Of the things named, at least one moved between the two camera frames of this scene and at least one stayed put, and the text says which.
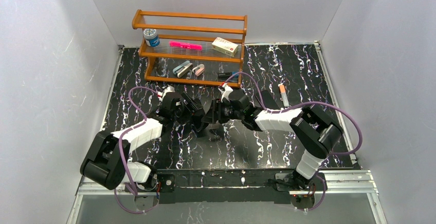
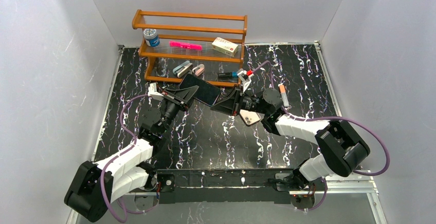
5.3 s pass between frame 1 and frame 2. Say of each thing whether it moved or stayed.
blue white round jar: stayed
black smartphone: moved
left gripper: moved
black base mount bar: stayed
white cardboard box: stayed
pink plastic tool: stayed
